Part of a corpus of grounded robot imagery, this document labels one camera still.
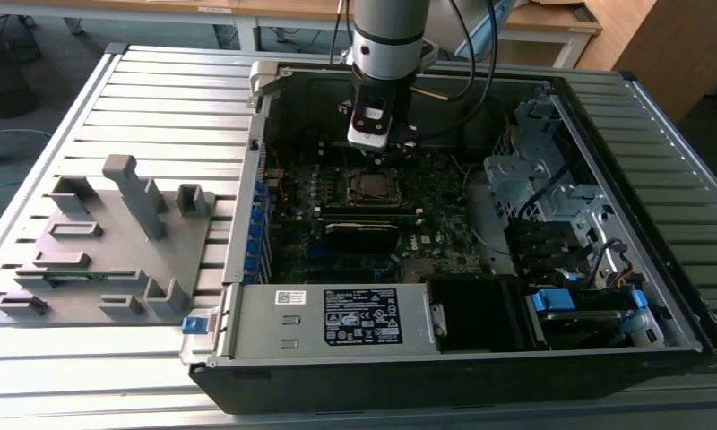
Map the grey case latch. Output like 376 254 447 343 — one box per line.
248 61 282 109

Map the wide blue carrier tab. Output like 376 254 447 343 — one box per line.
528 288 578 313

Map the grey parts rack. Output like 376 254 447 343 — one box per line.
0 153 220 326

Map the black cable bundle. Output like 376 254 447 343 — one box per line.
504 219 584 281

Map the open black PC case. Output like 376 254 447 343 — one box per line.
179 60 717 416

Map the wooden desk white frame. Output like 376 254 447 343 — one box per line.
502 0 604 68
0 0 354 53

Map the metal socket cover frame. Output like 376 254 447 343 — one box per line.
346 169 412 206

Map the black wire basket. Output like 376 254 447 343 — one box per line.
0 13 43 66

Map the blue floor cable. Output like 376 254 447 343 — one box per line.
0 127 55 185

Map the black waste bin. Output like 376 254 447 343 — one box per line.
0 87 40 120

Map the silver power supply unit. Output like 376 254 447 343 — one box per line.
212 281 450 359

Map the small graphics card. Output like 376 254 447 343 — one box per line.
323 220 400 255

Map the green RAM stick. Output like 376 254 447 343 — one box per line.
42 271 110 284

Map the grey chipset heat sink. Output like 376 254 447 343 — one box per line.
402 258 439 278

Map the silver metal disk bay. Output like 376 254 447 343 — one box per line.
482 154 612 234

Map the black RAM slot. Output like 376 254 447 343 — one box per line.
320 208 418 215
320 203 418 211
320 212 418 219
320 217 418 224

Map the wooden cabinet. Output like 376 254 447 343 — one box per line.
576 0 717 125

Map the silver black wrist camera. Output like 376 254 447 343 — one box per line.
344 99 395 150

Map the green motherboard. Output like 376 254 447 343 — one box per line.
260 147 507 287

